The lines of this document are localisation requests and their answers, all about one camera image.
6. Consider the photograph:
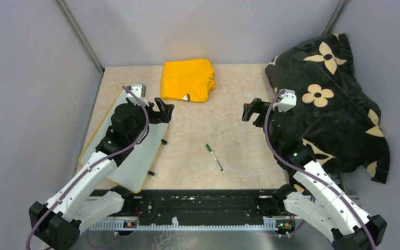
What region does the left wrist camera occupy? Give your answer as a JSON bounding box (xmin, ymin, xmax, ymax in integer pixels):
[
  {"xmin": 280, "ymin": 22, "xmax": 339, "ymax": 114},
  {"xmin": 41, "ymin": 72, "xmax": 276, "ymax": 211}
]
[{"xmin": 127, "ymin": 83, "xmax": 149, "ymax": 106}]

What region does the black floral blanket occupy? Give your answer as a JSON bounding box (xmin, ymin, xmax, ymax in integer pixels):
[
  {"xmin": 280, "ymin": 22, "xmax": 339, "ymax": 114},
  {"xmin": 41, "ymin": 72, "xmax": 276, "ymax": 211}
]
[{"xmin": 265, "ymin": 33, "xmax": 390, "ymax": 184}]

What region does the metal corner post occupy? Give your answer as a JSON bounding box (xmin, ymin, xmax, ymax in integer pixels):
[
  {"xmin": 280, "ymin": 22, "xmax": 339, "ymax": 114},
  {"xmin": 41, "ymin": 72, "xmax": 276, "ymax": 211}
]
[
  {"xmin": 55, "ymin": 0, "xmax": 105, "ymax": 74},
  {"xmin": 322, "ymin": 0, "xmax": 350, "ymax": 35}
]

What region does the right metal corner post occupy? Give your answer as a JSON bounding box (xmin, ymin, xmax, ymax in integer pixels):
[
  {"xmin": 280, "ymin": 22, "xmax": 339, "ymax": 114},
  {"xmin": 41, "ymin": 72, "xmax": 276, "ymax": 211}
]
[{"xmin": 322, "ymin": 0, "xmax": 350, "ymax": 35}]

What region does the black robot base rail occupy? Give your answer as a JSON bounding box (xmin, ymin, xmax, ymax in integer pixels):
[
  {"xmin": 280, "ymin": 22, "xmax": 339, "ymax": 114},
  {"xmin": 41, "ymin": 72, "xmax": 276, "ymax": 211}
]
[{"xmin": 90, "ymin": 187, "xmax": 302, "ymax": 235}]

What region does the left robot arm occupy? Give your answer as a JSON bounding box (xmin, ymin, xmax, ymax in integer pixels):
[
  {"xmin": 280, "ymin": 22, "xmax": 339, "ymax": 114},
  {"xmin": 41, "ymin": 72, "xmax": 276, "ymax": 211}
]
[{"xmin": 26, "ymin": 97, "xmax": 174, "ymax": 249}]

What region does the green whiteboard marker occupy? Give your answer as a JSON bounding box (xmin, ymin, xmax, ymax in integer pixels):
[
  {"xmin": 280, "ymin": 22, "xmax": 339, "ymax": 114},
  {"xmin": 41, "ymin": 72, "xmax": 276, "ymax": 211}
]
[{"xmin": 206, "ymin": 144, "xmax": 223, "ymax": 171}]

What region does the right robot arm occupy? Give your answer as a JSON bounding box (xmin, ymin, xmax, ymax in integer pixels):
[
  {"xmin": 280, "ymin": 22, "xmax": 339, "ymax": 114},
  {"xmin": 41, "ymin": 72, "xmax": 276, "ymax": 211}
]
[{"xmin": 242, "ymin": 98, "xmax": 387, "ymax": 249}]

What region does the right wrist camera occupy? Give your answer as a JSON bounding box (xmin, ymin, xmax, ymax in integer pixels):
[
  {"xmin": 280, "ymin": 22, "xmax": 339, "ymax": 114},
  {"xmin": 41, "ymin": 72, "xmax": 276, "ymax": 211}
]
[{"xmin": 273, "ymin": 89, "xmax": 297, "ymax": 113}]

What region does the left metal corner post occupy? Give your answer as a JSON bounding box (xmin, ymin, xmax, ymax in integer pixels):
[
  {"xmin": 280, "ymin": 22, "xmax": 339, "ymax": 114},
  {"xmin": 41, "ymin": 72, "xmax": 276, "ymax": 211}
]
[{"xmin": 55, "ymin": 0, "xmax": 105, "ymax": 74}]

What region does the yellow-framed whiteboard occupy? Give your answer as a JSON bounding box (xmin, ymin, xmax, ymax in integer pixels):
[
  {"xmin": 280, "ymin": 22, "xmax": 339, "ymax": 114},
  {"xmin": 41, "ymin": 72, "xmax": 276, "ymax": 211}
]
[{"xmin": 78, "ymin": 91, "xmax": 169, "ymax": 193}]

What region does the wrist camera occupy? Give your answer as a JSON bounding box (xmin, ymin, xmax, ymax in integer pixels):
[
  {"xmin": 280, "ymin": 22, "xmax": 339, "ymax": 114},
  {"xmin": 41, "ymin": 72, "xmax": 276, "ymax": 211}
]
[
  {"xmin": 273, "ymin": 89, "xmax": 297, "ymax": 113},
  {"xmin": 127, "ymin": 83, "xmax": 149, "ymax": 106}
]

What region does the folded yellow cloth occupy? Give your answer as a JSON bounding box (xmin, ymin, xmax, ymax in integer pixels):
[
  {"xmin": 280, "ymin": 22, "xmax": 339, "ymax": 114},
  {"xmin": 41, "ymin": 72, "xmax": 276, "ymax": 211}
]
[{"xmin": 160, "ymin": 59, "xmax": 216, "ymax": 103}]

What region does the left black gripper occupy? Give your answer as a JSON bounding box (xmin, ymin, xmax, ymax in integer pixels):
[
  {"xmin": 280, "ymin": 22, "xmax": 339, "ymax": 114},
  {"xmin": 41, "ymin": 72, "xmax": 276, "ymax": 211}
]
[{"xmin": 127, "ymin": 96, "xmax": 174, "ymax": 142}]

